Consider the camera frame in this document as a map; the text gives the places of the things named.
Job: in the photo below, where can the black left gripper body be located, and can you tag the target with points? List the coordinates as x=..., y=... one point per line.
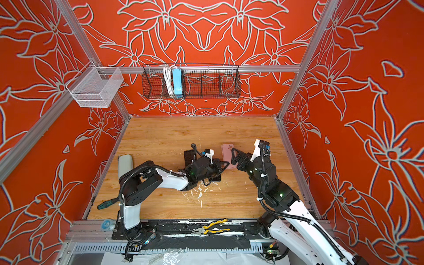
x=211, y=172

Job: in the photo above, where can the pale green soap bar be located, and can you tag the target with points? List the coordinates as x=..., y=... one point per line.
x=125, y=164

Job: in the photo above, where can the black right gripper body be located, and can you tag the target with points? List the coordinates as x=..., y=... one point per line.
x=253, y=169

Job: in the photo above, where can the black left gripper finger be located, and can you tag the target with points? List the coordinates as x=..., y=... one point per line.
x=222, y=163
x=222, y=170

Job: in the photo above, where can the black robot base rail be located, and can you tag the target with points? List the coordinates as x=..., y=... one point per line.
x=246, y=235

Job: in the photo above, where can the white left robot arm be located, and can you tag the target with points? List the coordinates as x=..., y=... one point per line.
x=137, y=183

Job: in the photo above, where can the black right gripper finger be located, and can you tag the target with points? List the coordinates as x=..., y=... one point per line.
x=236, y=153
x=235, y=160

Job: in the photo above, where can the black smartphone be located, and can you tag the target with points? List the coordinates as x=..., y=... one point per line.
x=189, y=157

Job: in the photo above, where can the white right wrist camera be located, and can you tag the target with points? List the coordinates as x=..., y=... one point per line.
x=262, y=148

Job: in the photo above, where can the pink phone case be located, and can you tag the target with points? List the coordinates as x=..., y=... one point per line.
x=227, y=155

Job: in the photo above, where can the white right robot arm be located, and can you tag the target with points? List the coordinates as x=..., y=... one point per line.
x=287, y=219

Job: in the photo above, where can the light blue flat box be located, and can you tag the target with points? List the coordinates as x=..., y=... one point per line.
x=177, y=82

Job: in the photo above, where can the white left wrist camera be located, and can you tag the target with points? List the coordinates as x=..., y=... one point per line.
x=209, y=153

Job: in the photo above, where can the black wire wall basket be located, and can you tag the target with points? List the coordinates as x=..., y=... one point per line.
x=198, y=81

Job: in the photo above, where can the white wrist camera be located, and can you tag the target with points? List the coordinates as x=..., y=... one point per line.
x=209, y=153
x=262, y=148

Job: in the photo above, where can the clear plastic wall bin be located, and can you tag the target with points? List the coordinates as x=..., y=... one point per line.
x=95, y=87

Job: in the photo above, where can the blue tape roll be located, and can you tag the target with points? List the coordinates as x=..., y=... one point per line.
x=107, y=225

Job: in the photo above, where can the yellow handled pliers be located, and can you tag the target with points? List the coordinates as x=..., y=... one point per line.
x=212, y=228

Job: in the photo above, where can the green handled screwdriver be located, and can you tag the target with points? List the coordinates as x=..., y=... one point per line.
x=107, y=203

